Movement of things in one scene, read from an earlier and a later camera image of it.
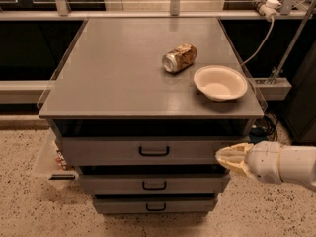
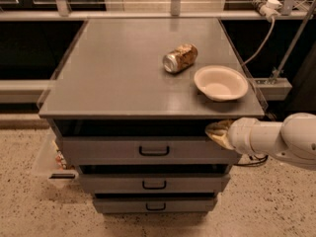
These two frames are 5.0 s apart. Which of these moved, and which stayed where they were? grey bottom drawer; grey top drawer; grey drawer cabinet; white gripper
Moved: white gripper
Stayed: grey bottom drawer; grey drawer cabinet; grey top drawer
